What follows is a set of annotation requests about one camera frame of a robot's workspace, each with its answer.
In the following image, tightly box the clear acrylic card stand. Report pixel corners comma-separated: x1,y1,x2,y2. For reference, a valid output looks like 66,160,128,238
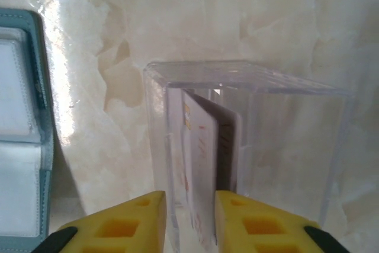
143,60,355,251

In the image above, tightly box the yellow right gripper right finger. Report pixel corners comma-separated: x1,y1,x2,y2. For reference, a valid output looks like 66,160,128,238
214,190,352,253

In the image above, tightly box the white VIP chip card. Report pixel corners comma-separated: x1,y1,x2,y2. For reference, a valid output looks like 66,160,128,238
181,89,220,248

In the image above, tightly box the teal leather card holder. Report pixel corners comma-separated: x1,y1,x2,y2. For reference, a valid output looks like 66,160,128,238
0,8,56,241

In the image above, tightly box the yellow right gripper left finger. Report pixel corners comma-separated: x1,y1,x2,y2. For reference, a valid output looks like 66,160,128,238
38,190,168,253

